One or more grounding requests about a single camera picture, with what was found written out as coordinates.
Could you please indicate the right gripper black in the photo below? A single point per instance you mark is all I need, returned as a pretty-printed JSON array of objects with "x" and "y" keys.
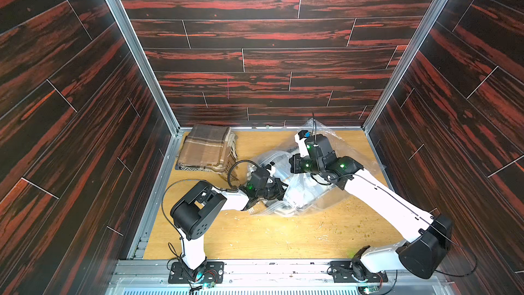
[{"x": 297, "y": 164}]

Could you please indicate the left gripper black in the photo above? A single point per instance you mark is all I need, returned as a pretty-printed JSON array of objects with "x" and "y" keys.
[{"x": 276, "y": 184}]

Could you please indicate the clear plastic vacuum bag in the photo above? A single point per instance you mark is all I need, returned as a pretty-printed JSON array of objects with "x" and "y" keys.
[{"x": 280, "y": 155}]

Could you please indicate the brown striped fringed scarf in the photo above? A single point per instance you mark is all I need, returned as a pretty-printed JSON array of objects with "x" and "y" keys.
[{"x": 210, "y": 148}]

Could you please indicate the white fringed scarf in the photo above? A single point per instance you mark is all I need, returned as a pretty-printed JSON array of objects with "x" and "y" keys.
[{"x": 302, "y": 193}]

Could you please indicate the black white chevron scarf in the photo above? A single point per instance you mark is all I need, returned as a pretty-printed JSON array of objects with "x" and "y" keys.
[{"x": 186, "y": 167}]

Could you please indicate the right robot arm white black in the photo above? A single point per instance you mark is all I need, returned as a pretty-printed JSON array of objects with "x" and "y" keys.
[{"x": 426, "y": 239}]

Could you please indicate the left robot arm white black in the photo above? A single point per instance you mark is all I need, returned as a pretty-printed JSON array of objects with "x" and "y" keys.
[{"x": 195, "y": 212}]

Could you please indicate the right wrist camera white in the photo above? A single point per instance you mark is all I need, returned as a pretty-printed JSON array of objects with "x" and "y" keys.
[{"x": 300, "y": 139}]

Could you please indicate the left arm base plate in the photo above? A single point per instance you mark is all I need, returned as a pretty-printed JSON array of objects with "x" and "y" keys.
[{"x": 208, "y": 273}]

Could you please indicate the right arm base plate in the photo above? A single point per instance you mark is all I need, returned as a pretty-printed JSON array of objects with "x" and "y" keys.
[{"x": 344, "y": 271}]

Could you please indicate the front aluminium rail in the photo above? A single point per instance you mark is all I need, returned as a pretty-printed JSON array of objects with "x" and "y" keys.
[{"x": 265, "y": 276}]

